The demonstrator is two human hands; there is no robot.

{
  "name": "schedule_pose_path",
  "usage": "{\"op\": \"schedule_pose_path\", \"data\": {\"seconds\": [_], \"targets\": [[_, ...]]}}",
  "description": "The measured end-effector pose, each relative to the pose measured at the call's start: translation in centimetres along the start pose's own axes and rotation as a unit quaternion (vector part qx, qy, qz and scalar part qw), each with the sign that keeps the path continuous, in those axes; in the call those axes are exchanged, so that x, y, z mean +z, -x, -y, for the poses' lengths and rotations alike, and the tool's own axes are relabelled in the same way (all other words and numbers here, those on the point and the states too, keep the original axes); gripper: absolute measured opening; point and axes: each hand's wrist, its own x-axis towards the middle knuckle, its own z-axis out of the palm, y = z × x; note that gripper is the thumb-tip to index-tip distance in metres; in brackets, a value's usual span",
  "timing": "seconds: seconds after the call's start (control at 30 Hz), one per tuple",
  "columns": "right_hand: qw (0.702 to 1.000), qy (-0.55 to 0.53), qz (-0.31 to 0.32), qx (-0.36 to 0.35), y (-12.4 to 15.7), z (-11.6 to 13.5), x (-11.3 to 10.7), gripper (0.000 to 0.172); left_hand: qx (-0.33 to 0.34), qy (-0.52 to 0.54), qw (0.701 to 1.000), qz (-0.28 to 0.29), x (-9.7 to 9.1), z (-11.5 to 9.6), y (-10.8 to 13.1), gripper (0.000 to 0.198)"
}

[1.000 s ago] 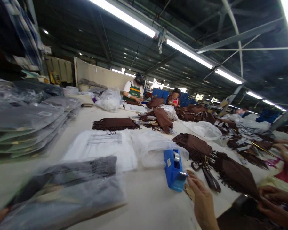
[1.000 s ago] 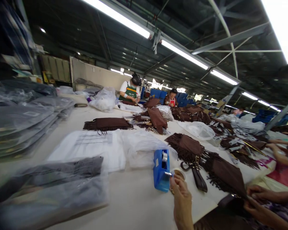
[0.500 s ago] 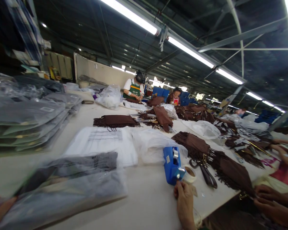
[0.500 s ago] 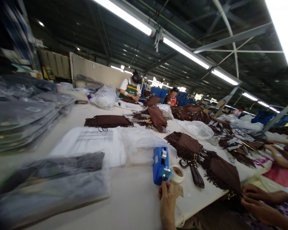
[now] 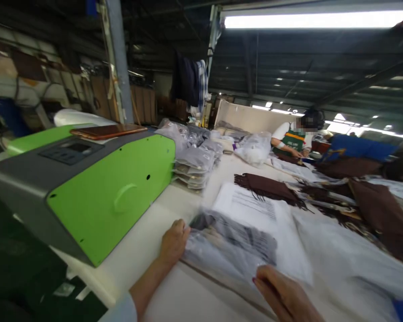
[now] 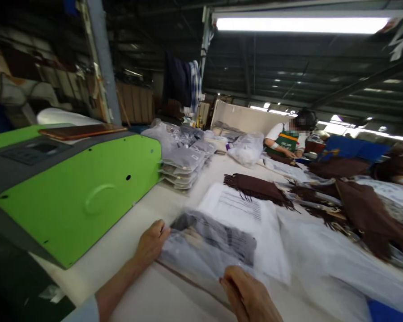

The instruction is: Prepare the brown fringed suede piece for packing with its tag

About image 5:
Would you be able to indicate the person's right hand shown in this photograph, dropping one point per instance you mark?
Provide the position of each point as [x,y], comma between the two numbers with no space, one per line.
[282,291]

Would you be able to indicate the person's left hand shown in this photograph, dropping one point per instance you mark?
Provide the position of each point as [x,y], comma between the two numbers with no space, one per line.
[173,241]

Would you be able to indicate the clear bag with grey scarf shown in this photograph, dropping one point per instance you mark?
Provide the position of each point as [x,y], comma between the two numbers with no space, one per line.
[233,241]

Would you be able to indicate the stack of bagged grey scarves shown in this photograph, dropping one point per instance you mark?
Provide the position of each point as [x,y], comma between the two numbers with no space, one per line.
[191,157]

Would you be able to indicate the stack of clear printed bags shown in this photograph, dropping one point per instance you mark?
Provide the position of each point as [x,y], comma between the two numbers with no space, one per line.
[255,209]

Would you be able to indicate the brown fringed scarf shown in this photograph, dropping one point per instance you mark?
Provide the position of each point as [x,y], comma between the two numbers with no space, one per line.
[272,189]

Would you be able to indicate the green and grey sealing machine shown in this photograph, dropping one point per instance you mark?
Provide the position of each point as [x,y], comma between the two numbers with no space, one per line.
[84,188]

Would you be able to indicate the clear bag of white items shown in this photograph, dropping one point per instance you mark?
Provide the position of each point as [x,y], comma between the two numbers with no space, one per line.
[253,149]

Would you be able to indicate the pile of brown patterned scarves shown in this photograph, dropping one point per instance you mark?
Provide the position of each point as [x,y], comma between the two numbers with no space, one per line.
[366,198]

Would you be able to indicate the brown smartphone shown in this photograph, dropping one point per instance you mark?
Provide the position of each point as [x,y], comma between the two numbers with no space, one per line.
[108,131]

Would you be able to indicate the white cardboard box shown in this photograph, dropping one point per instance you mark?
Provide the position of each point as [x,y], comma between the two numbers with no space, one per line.
[245,115]

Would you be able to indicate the white fabric roll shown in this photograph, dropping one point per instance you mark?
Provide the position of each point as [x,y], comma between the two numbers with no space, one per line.
[79,117]

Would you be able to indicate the hanging dark clothes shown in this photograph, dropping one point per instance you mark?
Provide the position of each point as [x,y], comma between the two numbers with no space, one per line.
[189,82]

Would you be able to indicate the blue fabric bundle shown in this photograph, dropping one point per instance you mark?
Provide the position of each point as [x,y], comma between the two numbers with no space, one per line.
[359,147]

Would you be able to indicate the fluorescent ceiling lamp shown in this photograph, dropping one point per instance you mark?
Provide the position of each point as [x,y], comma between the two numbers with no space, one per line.
[315,18]

